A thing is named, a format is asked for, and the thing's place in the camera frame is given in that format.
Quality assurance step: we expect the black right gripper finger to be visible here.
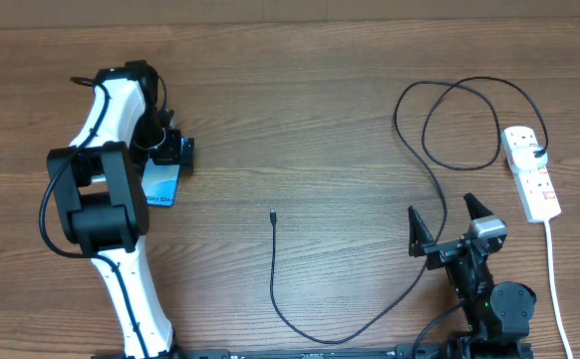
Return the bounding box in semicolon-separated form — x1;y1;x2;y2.
408;206;435;257
463;192;493;220

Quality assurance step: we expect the blue Galaxy smartphone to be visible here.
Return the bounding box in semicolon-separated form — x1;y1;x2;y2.
142;159;180;207

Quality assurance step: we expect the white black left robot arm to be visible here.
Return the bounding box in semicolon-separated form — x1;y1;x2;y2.
39;60;194;358

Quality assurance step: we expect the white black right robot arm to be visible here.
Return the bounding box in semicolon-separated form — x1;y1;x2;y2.
408;192;536;358

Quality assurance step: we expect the white charger plug adapter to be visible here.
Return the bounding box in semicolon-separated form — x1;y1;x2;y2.
508;146;548;174

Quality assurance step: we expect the white power strip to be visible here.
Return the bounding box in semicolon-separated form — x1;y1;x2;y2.
501;126;561;223

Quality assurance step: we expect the black USB charging cable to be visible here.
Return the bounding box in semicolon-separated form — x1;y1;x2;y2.
268;76;550;346

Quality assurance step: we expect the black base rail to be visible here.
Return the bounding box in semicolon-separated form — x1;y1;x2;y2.
90;341;535;359

